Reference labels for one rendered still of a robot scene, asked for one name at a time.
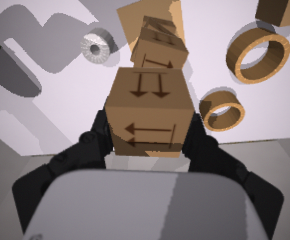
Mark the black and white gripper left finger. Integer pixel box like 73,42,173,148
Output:
12,96,114,235

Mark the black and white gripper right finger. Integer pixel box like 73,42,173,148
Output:
182,111,284,240

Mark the brown wooden ring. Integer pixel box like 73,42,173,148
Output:
226,28,290,84
199,91,245,132

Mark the square wooden board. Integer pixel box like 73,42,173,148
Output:
117,0,185,53

